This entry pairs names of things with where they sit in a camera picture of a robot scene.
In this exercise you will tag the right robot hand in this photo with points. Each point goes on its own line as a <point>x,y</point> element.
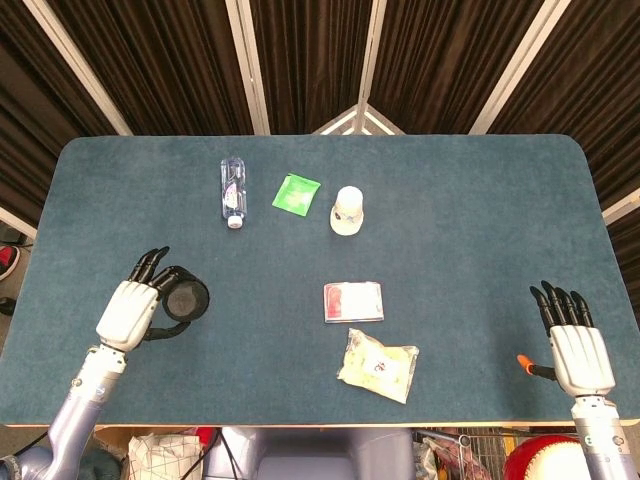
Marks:
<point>582,357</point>

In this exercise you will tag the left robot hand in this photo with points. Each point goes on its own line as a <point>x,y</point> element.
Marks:
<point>125,315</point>

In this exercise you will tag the black round container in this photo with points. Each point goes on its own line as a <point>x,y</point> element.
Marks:
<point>186,301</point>

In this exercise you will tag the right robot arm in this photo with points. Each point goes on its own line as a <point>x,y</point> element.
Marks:
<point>600,440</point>

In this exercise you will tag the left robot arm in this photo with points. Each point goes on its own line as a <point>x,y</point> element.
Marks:
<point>75,415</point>

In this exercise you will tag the red and white ball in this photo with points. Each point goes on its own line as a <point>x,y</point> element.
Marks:
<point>540,460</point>

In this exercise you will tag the brown cardboard box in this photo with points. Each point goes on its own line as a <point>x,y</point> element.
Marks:
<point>112,437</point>

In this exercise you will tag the white checked cloth bag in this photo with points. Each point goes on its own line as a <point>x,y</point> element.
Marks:
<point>160,457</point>

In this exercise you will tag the teal cloth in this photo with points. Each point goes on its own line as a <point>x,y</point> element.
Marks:
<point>105,467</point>

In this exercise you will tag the clear plastic water bottle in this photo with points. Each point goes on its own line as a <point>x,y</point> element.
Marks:
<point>233,195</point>

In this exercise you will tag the blue felt table cover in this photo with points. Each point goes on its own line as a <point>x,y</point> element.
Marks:
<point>450,250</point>

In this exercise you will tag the clear zip bag white contents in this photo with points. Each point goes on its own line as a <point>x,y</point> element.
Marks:
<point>380,367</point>

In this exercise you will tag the green foil sachet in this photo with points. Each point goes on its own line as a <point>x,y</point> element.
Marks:
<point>295,195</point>

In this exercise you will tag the red and white ink pad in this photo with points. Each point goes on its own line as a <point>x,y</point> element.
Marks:
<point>355,302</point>

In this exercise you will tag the lavender robot torso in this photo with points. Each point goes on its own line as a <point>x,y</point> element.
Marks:
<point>320,450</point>

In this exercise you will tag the stack of floral paper cups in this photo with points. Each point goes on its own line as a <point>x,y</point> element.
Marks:
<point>347,212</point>

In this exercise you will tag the dark brown pleated curtain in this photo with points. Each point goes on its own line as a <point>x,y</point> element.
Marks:
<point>165,65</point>

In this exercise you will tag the white frame post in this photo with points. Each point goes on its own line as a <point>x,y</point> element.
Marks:
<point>80,67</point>
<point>371,55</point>
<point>15,220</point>
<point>520,65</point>
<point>622,205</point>
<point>247,65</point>

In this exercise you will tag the white triangular frame brace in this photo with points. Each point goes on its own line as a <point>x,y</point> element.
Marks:
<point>357,117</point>

